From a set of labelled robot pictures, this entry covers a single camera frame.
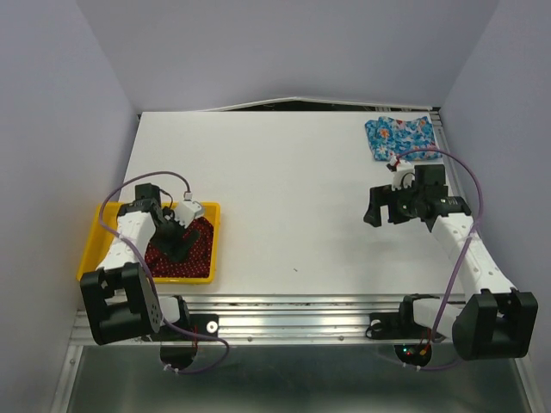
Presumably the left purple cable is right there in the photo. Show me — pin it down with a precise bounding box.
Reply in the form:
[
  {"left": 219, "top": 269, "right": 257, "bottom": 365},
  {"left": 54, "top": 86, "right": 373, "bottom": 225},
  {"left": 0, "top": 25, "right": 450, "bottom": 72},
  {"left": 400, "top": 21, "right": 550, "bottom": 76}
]
[{"left": 97, "top": 171, "right": 231, "bottom": 375}]

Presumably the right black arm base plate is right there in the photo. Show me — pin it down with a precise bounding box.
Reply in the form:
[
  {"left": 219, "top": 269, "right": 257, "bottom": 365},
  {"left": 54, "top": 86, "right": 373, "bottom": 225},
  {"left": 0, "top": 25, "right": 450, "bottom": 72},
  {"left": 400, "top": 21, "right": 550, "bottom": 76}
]
[{"left": 365, "top": 312, "right": 429, "bottom": 340}]

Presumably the blue floral folded skirt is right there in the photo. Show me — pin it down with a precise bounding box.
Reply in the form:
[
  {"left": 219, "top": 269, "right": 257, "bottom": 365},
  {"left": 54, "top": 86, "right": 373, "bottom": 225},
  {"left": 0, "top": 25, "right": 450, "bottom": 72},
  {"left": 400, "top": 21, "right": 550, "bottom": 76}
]
[{"left": 364, "top": 116, "right": 442, "bottom": 162}]

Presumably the aluminium frame rail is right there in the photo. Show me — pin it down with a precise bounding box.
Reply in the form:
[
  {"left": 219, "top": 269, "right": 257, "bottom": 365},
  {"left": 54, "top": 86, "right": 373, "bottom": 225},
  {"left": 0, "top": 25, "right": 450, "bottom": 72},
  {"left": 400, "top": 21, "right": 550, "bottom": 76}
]
[{"left": 68, "top": 294, "right": 529, "bottom": 345}]

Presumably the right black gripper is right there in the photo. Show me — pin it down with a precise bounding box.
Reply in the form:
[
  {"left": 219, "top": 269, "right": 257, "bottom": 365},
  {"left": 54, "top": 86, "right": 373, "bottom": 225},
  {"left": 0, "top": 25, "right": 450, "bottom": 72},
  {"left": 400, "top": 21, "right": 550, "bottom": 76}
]
[{"left": 362, "top": 179, "right": 424, "bottom": 226}]

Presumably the red polka dot skirt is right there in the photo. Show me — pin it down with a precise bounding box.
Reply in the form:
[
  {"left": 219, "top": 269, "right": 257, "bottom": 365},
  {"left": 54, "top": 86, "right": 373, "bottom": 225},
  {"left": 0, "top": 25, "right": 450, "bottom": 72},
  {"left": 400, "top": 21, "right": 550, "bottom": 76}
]
[{"left": 145, "top": 218, "right": 214, "bottom": 280}]

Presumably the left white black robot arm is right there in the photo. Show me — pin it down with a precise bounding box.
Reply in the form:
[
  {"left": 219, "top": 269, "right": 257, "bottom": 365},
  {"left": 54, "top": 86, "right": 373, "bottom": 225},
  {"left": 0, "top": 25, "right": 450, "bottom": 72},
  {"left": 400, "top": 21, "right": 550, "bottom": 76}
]
[{"left": 80, "top": 183, "right": 204, "bottom": 345}]

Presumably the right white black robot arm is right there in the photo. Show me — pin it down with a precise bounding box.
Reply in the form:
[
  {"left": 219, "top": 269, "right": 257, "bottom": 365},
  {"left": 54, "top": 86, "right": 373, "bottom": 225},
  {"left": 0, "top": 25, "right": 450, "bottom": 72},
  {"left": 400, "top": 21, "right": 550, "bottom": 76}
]
[{"left": 364, "top": 159, "right": 538, "bottom": 361}]

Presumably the yellow plastic tray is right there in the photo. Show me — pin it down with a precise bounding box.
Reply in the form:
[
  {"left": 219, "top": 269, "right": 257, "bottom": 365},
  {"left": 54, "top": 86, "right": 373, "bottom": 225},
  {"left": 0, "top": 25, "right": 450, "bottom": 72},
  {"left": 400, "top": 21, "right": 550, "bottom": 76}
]
[{"left": 77, "top": 202, "right": 220, "bottom": 285}]

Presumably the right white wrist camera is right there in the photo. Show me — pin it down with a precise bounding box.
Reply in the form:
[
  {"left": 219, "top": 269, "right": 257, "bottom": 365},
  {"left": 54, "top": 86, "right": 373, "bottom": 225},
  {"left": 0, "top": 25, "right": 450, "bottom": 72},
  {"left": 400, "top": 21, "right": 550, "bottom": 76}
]
[{"left": 387, "top": 157, "right": 415, "bottom": 191}]

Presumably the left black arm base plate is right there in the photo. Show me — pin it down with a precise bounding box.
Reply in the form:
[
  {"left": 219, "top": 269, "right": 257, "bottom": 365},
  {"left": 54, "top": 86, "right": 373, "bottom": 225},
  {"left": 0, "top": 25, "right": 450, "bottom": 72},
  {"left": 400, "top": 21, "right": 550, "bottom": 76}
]
[{"left": 141, "top": 313, "right": 220, "bottom": 343}]

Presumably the purple cable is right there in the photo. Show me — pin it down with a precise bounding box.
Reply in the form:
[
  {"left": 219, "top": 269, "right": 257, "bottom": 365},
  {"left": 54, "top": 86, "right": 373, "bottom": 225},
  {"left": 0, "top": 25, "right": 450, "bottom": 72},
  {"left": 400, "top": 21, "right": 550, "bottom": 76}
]
[
  {"left": 97, "top": 171, "right": 231, "bottom": 375},
  {"left": 395, "top": 148, "right": 484, "bottom": 372}
]

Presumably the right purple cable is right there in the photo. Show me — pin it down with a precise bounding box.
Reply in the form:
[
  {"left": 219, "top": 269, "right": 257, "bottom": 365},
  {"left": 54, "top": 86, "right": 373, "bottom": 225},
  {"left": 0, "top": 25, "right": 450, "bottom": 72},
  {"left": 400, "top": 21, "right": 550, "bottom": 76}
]
[{"left": 395, "top": 148, "right": 484, "bottom": 372}]

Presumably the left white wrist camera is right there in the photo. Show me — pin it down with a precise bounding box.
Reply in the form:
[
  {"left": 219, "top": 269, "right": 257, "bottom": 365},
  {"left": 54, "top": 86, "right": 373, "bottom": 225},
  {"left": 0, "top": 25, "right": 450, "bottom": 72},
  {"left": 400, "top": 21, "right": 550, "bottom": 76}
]
[{"left": 174, "top": 191, "right": 205, "bottom": 229}]

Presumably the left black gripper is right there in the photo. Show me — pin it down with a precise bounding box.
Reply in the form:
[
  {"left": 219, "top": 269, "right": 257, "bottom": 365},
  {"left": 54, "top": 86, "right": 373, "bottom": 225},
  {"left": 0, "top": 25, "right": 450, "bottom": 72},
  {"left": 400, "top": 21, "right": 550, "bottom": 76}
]
[{"left": 151, "top": 206, "right": 200, "bottom": 262}]

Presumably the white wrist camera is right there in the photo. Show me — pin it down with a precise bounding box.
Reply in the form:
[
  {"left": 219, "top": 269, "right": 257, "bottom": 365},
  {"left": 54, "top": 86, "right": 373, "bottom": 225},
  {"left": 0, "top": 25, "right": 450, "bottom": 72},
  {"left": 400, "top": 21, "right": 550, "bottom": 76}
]
[
  {"left": 387, "top": 157, "right": 415, "bottom": 191},
  {"left": 174, "top": 191, "right": 205, "bottom": 229}
]

